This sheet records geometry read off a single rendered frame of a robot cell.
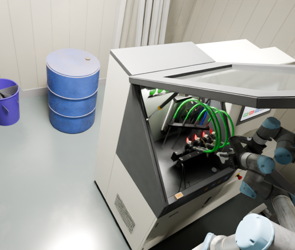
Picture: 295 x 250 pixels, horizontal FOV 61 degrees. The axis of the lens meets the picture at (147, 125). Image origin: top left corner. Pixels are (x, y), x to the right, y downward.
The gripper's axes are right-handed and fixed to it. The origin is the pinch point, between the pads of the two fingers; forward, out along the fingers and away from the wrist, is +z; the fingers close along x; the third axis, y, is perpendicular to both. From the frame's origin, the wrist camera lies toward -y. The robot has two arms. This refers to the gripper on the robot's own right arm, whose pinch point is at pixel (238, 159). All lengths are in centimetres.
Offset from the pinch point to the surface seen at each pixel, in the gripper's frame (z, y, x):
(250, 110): 1, -30, 50
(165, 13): 0, -200, 87
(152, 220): 50, -6, -47
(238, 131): 18, -26, 43
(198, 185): 26.9, -5.3, -16.6
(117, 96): -4, -72, -47
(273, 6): -43, -120, 164
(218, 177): 26.9, -4.0, 2.1
